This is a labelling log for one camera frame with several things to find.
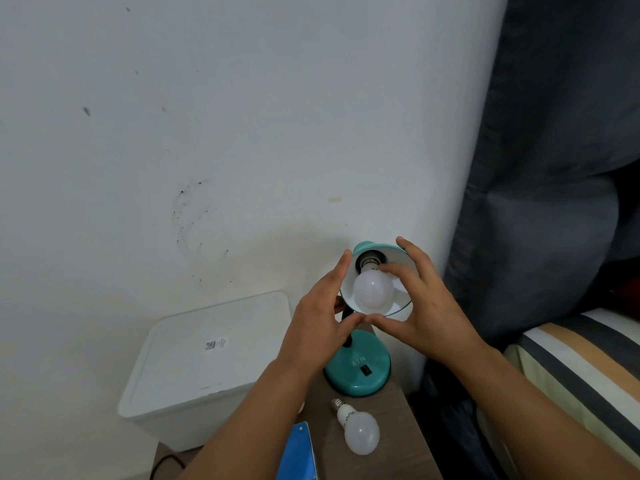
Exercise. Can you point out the white plastic storage bin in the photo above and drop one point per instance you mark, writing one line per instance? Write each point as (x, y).
(200, 364)

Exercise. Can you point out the bed with striped sheet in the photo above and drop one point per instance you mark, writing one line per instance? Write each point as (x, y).
(585, 364)

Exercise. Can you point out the person's right forearm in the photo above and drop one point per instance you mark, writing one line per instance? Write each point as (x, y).
(530, 419)

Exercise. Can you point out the person's left forearm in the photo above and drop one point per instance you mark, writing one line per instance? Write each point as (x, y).
(250, 429)

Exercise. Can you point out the person's right middle finger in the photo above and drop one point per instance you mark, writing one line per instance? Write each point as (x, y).
(419, 262)

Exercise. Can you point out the person's left thumb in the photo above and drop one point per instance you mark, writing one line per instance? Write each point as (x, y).
(354, 324)

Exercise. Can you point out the blue cardboard box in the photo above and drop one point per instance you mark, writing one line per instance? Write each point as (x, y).
(297, 454)

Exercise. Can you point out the person's right hand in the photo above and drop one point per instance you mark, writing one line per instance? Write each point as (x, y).
(435, 324)

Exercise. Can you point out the person's right thumb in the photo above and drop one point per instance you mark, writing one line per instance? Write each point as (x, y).
(387, 324)

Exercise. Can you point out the teal desk lamp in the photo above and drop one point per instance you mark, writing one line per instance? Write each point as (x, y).
(357, 367)

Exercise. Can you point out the white light bulb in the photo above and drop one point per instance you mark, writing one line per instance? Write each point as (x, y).
(372, 292)
(361, 432)

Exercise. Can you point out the dark grey curtain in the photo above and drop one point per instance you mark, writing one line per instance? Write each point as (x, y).
(545, 169)

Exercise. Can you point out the person's left hand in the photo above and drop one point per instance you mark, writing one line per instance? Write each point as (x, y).
(312, 329)

